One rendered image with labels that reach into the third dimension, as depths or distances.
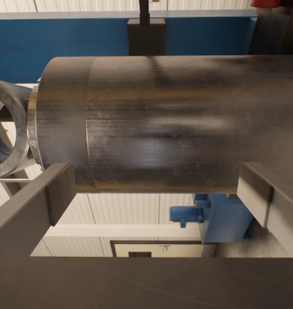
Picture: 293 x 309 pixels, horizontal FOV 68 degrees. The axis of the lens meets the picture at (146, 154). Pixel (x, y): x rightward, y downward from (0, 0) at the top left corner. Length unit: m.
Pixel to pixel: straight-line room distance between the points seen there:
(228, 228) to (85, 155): 2.86
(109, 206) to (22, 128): 3.51
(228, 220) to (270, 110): 2.66
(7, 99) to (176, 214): 2.82
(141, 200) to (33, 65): 3.08
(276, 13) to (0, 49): 0.72
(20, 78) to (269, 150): 0.74
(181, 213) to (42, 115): 2.84
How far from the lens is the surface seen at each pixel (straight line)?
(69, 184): 0.16
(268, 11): 0.57
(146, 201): 3.65
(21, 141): 0.35
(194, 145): 0.26
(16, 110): 0.35
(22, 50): 0.80
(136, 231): 4.22
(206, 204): 2.72
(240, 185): 0.17
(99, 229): 4.28
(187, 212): 3.06
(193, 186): 0.31
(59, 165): 0.16
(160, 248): 4.85
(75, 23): 0.72
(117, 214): 3.98
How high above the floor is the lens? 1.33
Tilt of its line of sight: 1 degrees up
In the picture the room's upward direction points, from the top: 90 degrees counter-clockwise
